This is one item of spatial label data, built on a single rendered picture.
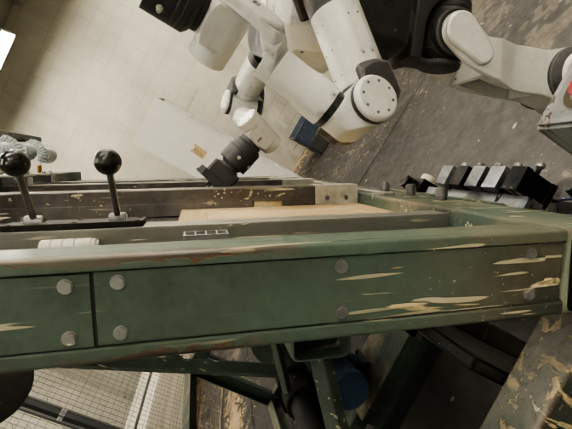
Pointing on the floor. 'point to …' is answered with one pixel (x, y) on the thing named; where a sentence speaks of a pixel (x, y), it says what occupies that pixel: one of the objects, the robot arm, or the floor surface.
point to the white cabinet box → (191, 141)
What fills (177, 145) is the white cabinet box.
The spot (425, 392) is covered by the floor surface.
